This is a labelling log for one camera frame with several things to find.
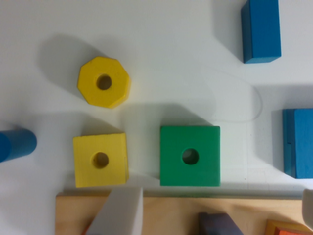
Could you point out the wooden peg base board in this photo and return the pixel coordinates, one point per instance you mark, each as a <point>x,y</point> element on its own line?
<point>179,216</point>

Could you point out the large blue square block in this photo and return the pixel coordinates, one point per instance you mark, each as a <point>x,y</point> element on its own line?
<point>298,143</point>

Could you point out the purple square block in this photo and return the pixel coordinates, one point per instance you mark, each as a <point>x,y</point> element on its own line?
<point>217,224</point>

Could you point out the blue cylinder block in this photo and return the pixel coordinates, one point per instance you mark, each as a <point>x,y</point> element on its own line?
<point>16,143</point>

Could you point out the orange block on front peg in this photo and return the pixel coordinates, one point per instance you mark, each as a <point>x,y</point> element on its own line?
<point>274,227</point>

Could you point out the yellow octagon block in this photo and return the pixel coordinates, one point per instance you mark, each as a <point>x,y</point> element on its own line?
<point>104,82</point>

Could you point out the dark green square block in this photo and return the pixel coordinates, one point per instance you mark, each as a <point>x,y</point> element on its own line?
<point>190,156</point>

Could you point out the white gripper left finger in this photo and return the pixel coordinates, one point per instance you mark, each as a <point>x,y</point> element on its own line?
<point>121,214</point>

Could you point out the yellow square block with hole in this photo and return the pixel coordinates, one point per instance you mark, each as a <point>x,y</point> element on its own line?
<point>100,160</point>

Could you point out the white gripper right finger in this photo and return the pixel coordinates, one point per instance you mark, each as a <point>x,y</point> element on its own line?
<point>307,207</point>

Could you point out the small blue rectangular block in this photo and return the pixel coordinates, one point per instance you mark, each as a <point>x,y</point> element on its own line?
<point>261,31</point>

